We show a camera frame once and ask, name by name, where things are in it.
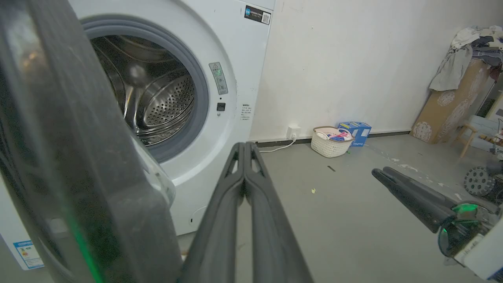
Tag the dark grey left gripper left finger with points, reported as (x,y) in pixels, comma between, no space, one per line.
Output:
(214,236)

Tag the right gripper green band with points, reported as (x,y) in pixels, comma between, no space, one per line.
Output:
(461,232)

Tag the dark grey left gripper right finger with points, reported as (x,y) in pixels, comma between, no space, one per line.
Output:
(275,243)

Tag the dark round washing machine door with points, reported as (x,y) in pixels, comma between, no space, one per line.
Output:
(78,165)

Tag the white front-load washing machine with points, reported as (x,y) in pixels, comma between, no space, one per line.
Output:
(232,70)

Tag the grey perforated robot wheel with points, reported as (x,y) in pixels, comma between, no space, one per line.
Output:
(478,181)

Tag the small wooden stool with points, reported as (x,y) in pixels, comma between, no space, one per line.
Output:
(467,137)

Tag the blue cardboard box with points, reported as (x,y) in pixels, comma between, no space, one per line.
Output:
(359,131)

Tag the brown patterned cardboard box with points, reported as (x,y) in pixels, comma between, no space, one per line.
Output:
(452,110)

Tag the pink items in basket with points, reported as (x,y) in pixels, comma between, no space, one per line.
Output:
(341,136)

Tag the light blue storage box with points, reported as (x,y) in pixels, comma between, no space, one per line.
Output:
(487,125)

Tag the white woven laundry basket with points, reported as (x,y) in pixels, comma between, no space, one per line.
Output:
(328,148)

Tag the pile of grey clothes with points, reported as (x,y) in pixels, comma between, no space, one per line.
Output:
(456,67)

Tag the white wall socket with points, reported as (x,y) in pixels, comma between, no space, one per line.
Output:
(293,132)

